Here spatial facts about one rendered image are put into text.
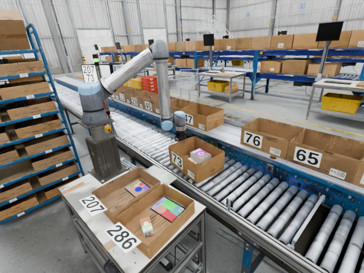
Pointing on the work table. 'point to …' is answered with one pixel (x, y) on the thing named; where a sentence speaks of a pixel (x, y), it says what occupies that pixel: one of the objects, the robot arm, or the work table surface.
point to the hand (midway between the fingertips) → (183, 148)
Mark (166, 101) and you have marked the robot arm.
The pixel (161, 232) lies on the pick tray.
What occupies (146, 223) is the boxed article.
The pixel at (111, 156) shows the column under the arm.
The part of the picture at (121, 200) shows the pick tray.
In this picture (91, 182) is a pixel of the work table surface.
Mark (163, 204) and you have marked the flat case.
